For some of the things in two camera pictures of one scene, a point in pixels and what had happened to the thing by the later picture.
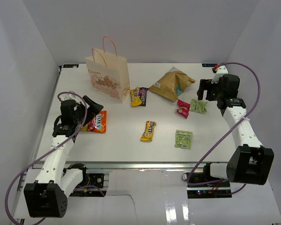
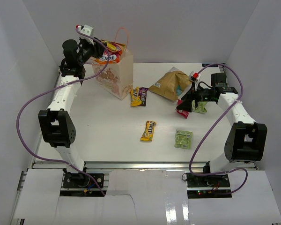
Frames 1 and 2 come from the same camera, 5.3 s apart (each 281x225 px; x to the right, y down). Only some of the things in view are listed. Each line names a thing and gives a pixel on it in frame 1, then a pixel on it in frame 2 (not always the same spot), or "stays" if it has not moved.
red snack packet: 183,108 stays
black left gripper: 93,109 to 98,49
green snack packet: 198,106 stays
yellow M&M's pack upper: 135,99 stays
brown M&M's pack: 143,92 stays
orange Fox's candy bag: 98,124 to 113,54
